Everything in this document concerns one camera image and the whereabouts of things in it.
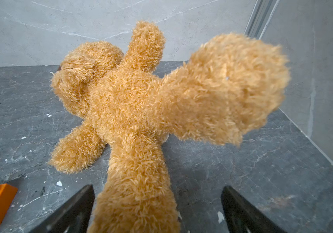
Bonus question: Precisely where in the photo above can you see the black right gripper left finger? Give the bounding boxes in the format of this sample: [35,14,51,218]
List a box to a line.
[31,184,95,233]

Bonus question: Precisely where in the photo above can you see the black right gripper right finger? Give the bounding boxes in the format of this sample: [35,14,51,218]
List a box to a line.
[221,185,286,233]

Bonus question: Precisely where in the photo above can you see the brown teddy bear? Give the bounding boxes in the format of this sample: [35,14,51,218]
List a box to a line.
[50,21,291,233]

